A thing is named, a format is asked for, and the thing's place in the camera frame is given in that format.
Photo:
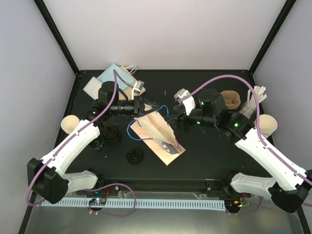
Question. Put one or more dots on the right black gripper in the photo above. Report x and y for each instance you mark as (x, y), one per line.
(179, 119)

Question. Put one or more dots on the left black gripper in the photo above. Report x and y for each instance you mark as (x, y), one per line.
(139, 104)

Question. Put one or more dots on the checkered pastry paper bag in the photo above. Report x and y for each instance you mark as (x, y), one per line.
(157, 134)

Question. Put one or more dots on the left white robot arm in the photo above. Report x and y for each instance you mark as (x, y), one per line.
(48, 178)

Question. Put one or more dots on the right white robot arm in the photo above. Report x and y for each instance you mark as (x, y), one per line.
(287, 187)

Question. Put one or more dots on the white napkin pack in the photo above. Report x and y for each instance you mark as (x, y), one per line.
(92, 88)

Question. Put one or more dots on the brown kraft paper bag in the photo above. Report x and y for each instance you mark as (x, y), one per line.
(131, 70)

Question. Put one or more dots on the light blue paper bag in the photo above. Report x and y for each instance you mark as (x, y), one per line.
(126, 80)

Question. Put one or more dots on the black cup lid front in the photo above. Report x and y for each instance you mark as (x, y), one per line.
(135, 156)

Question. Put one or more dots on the brown pulp cup carrier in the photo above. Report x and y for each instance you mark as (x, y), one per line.
(231, 98)

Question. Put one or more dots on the glass of wrapped straws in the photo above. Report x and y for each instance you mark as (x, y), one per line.
(249, 107)

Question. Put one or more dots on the left paper cup stack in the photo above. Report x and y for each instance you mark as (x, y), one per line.
(69, 123)

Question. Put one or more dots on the paper cup stack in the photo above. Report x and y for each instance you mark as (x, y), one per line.
(267, 124)
(69, 123)

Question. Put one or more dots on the right paper cup stack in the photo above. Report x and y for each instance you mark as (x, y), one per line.
(267, 124)

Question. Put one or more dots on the right circuit board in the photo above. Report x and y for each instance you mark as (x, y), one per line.
(236, 203)

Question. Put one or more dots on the circuit board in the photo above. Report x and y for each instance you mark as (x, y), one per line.
(236, 203)
(97, 201)

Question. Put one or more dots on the left circuit board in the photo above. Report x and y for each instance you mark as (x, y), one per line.
(97, 201)

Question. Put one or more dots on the blue slotted cable duct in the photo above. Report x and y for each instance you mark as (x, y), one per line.
(182, 204)

